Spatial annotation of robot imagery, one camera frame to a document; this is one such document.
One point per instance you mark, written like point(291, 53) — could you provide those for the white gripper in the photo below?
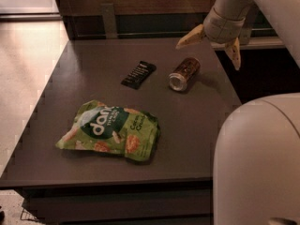
point(222, 28)

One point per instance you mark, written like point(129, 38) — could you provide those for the orange soda can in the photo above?
point(183, 74)

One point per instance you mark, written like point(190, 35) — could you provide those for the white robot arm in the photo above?
point(256, 172)

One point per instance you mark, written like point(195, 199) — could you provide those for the black snack bar wrapper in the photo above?
point(138, 75)

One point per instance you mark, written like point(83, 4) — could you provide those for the green chips bag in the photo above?
point(112, 130)

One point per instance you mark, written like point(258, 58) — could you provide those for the left metal bracket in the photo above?
point(109, 20)

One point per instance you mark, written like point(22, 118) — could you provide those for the wire rack under table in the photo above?
point(26, 215)

